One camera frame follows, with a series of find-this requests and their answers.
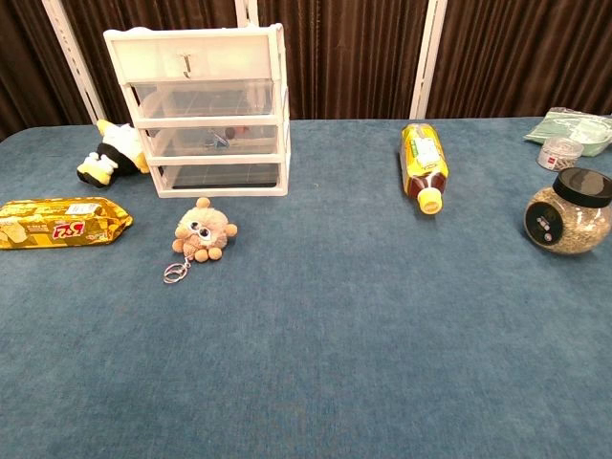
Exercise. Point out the clear plastic drawer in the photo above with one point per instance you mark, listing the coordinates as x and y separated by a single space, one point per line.
215 98
220 176
181 142

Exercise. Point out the small clear jar red label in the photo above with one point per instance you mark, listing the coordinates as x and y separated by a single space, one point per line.
559 153

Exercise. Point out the small red blue drawer item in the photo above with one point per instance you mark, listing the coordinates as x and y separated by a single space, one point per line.
221 139

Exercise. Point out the green plastic package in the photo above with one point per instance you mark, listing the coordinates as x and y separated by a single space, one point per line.
574 126

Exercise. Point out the tea bottle with yellow label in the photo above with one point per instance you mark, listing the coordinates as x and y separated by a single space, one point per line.
423 153

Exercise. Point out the brown curtain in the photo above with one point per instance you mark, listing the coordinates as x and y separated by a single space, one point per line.
349 57

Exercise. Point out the round glass jar black lid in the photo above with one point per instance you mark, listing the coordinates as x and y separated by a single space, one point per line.
569 225

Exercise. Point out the black yellow white plush toy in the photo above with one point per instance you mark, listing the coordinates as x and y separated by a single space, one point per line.
119 143

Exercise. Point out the gold biscuit packet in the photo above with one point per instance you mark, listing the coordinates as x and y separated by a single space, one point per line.
57 225

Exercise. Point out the white plastic drawer unit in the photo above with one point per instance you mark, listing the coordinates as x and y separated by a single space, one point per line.
215 50

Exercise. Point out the white frame post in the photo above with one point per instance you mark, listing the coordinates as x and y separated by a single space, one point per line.
246 12
427 57
72 52

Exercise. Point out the blue tablecloth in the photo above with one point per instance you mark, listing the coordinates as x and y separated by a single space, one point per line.
306 334

